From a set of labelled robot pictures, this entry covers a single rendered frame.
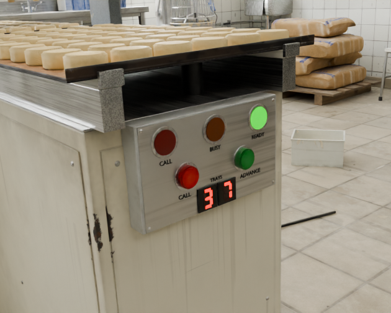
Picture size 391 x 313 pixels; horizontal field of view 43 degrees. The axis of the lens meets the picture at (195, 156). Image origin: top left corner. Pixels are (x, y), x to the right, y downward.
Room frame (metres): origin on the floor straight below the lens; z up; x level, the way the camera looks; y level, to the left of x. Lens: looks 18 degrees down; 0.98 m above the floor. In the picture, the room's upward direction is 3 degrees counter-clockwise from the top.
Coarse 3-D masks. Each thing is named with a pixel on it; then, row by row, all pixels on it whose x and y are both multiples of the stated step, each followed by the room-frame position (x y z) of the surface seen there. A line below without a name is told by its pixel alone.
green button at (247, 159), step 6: (240, 150) 0.65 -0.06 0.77; (246, 150) 0.65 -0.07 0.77; (252, 150) 0.66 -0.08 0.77; (240, 156) 0.64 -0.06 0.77; (246, 156) 0.65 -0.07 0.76; (252, 156) 0.66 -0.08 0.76; (240, 162) 0.64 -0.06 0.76; (246, 162) 0.65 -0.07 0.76; (252, 162) 0.66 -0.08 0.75; (246, 168) 0.65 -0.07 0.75
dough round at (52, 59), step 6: (66, 48) 0.64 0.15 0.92; (72, 48) 0.63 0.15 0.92; (78, 48) 0.63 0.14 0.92; (42, 54) 0.61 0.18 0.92; (48, 54) 0.60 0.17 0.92; (54, 54) 0.59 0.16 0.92; (60, 54) 0.59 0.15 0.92; (42, 60) 0.60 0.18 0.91; (48, 60) 0.60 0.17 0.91; (54, 60) 0.59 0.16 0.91; (60, 60) 0.59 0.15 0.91; (48, 66) 0.60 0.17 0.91; (54, 66) 0.59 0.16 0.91; (60, 66) 0.59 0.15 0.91
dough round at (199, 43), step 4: (192, 40) 0.68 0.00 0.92; (196, 40) 0.67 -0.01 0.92; (200, 40) 0.67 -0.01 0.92; (204, 40) 0.66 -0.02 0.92; (208, 40) 0.66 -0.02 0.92; (212, 40) 0.66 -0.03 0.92; (216, 40) 0.66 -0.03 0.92; (220, 40) 0.67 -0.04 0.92; (224, 40) 0.67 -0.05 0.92; (192, 44) 0.67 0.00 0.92; (196, 44) 0.67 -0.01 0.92; (200, 44) 0.66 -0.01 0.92; (204, 44) 0.66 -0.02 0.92; (208, 44) 0.66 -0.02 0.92; (212, 44) 0.66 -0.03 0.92; (216, 44) 0.66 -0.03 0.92; (220, 44) 0.66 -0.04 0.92; (224, 44) 0.67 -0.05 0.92; (192, 48) 0.67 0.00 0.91; (196, 48) 0.67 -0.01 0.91; (200, 48) 0.66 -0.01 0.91; (204, 48) 0.66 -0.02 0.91; (208, 48) 0.66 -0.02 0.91
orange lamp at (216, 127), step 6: (210, 120) 0.62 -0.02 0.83; (216, 120) 0.63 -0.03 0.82; (222, 120) 0.63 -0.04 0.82; (210, 126) 0.62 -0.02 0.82; (216, 126) 0.63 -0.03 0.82; (222, 126) 0.63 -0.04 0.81; (210, 132) 0.62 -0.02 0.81; (216, 132) 0.63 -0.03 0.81; (222, 132) 0.63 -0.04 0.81; (210, 138) 0.62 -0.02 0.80; (216, 138) 0.63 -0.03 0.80
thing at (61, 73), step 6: (0, 60) 0.72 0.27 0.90; (6, 60) 0.72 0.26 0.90; (18, 66) 0.64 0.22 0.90; (24, 66) 0.64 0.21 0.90; (30, 66) 0.64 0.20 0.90; (36, 66) 0.63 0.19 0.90; (42, 66) 0.63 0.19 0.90; (42, 72) 0.58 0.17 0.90; (48, 72) 0.58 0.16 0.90; (54, 72) 0.58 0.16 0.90; (60, 72) 0.57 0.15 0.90
